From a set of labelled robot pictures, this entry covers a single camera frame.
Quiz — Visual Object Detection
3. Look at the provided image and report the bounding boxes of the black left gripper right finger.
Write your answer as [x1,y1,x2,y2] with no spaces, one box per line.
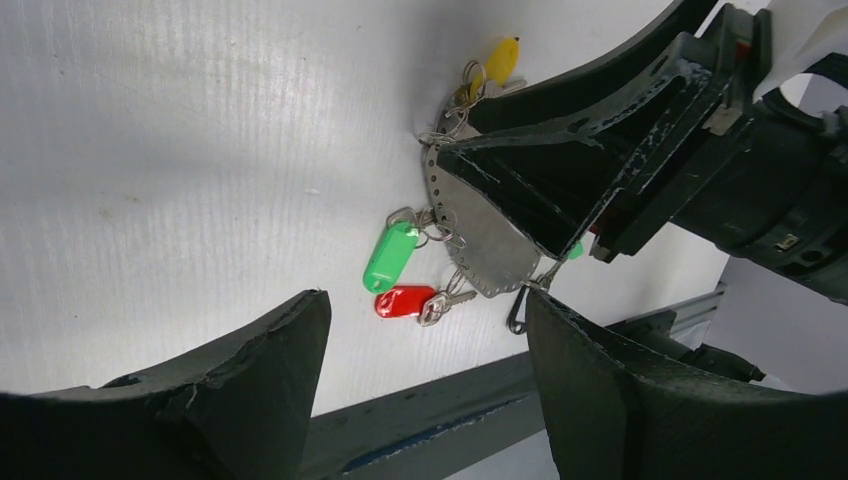
[526,290,847,479]

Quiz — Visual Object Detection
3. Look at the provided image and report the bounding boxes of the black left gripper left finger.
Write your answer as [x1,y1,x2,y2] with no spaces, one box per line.
[1,290,331,479]

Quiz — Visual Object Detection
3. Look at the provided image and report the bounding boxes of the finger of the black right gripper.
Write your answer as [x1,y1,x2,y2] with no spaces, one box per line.
[469,0,717,134]
[436,59,703,258]

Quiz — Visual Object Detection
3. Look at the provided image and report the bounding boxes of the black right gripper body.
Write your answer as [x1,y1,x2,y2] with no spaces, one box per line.
[591,3,847,304]

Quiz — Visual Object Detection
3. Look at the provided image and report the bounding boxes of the grey perforated key organizer plate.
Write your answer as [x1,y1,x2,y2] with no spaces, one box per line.
[421,99,545,299]

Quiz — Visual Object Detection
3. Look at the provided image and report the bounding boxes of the green tagged key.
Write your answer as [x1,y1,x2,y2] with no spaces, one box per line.
[362,207,429,294]
[567,241,584,261]

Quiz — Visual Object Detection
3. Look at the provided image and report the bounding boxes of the yellow tagged key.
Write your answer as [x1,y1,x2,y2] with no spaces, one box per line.
[463,37,526,104]

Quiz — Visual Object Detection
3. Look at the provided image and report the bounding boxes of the black tagged key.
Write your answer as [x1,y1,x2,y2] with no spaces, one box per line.
[506,285,529,336]

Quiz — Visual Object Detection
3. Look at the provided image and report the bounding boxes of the green tagged key on plate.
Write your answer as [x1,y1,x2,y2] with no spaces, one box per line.
[362,207,429,294]

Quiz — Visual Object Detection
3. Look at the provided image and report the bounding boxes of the red tagged key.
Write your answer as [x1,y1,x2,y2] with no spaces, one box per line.
[374,285,478,327]

